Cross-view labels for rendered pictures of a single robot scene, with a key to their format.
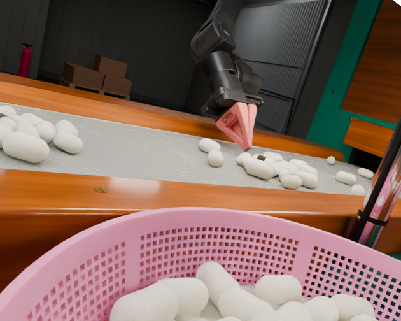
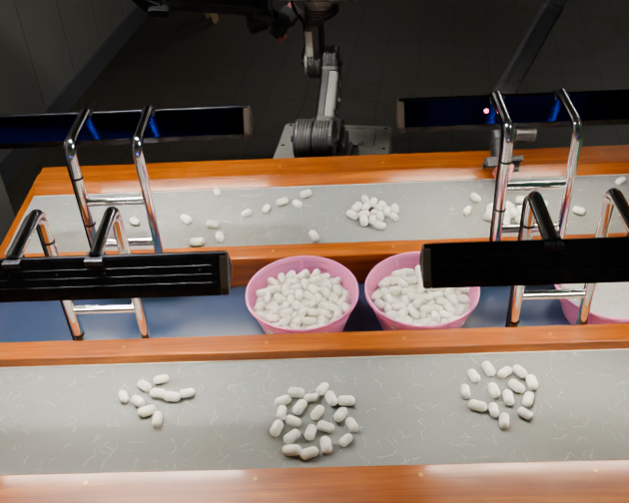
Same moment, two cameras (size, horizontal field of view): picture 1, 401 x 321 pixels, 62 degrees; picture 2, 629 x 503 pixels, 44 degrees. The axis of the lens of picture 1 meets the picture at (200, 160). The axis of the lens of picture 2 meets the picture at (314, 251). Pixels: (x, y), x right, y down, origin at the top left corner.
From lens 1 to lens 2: 176 cm
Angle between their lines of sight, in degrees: 42
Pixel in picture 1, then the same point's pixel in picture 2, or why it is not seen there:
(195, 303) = (409, 273)
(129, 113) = (436, 173)
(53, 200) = (381, 251)
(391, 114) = not seen: outside the picture
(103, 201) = (392, 251)
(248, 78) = (521, 134)
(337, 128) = not seen: outside the picture
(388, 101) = not seen: outside the picture
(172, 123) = (466, 173)
